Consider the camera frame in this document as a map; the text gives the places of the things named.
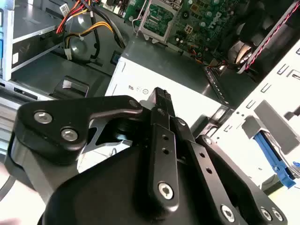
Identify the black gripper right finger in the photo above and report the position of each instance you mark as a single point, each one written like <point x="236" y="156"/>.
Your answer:
<point x="204" y="161"/>

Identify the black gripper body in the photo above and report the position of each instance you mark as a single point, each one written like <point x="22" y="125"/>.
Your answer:
<point x="105" y="192"/>

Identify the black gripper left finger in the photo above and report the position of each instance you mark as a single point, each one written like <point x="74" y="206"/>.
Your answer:
<point x="70" y="122"/>

